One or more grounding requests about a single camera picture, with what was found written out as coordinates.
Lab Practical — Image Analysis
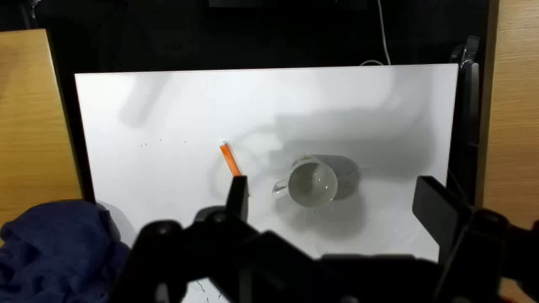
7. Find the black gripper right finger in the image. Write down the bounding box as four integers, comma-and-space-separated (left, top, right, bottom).
413, 176, 472, 263

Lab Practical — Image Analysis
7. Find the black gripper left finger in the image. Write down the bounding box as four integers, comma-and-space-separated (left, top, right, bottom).
226, 176, 250, 219

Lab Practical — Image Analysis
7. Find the orange marker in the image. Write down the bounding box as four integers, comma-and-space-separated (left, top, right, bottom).
220, 144, 242, 177

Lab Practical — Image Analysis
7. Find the white ceramic mug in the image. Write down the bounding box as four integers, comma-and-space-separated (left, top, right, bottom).
272, 157, 339, 208

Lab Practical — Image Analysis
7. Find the white table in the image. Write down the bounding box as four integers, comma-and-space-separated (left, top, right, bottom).
75, 63, 461, 303

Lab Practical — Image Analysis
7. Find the dark blue cloth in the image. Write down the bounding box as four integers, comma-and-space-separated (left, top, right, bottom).
0, 201, 130, 303

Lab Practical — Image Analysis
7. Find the light wooden side table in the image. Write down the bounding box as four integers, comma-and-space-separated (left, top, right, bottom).
0, 29, 82, 225

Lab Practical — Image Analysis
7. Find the white cable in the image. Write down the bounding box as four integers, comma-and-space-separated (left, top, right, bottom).
360, 0, 395, 68

